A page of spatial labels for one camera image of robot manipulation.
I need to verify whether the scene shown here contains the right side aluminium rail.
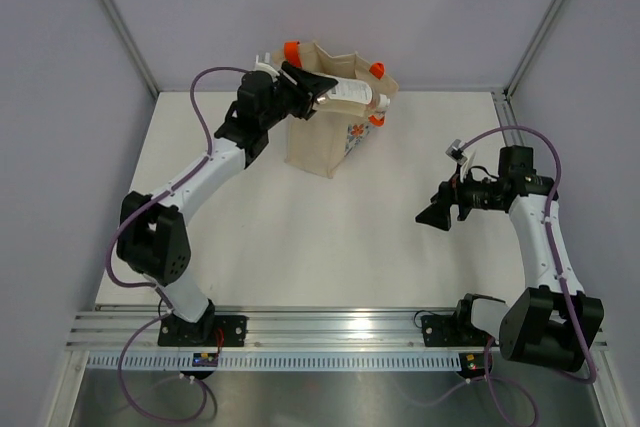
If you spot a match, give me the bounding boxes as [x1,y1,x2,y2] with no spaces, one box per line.
[491,90,526,146]

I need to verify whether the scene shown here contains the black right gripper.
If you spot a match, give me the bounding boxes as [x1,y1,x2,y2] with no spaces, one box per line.
[416,163,504,231]

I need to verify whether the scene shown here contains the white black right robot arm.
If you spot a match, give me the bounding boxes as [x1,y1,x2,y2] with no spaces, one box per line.
[415,146,604,372]

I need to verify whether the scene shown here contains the clear soap bottle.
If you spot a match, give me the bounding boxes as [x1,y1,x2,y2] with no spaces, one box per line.
[315,76,391,117]

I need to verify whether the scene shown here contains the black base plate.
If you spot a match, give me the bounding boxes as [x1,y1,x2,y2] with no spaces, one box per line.
[419,314,459,347]
[157,315,247,347]

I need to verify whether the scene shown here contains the aluminium mounting rail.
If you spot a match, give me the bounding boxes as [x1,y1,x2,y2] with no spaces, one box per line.
[64,307,609,353]

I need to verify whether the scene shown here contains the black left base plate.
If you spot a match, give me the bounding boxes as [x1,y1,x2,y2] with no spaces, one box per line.
[157,315,247,347]

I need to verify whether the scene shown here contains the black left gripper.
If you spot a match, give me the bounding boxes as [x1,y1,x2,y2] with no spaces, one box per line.
[258,62,335,131]

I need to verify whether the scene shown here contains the aluminium corner post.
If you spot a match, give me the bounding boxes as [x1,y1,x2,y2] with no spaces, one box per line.
[97,0,161,100]
[503,0,568,99]

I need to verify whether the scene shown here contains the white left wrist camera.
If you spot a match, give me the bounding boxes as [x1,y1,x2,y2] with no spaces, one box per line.
[254,52,279,79]

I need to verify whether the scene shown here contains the beige canvas bag orange handles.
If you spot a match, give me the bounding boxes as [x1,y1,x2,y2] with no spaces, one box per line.
[274,41,399,178]

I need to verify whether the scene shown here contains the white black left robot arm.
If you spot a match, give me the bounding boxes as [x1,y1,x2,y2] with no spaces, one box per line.
[111,62,338,347]

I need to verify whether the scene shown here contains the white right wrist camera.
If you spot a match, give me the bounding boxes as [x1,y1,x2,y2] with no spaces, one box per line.
[445,139,476,181]

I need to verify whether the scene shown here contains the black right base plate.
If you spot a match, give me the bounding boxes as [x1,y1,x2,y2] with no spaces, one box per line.
[419,314,459,347]

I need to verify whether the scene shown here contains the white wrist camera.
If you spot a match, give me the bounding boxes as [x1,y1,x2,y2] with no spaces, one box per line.
[254,52,279,79]
[445,139,476,181]

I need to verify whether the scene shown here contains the left aluminium corner post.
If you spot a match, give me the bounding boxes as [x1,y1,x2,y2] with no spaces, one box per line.
[97,0,161,100]

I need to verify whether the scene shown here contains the right aluminium corner post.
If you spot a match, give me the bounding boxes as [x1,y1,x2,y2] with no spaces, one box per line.
[503,0,568,99]

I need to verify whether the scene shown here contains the white slotted cable duct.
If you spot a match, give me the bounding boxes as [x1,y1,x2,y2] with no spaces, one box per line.
[86,351,461,372]

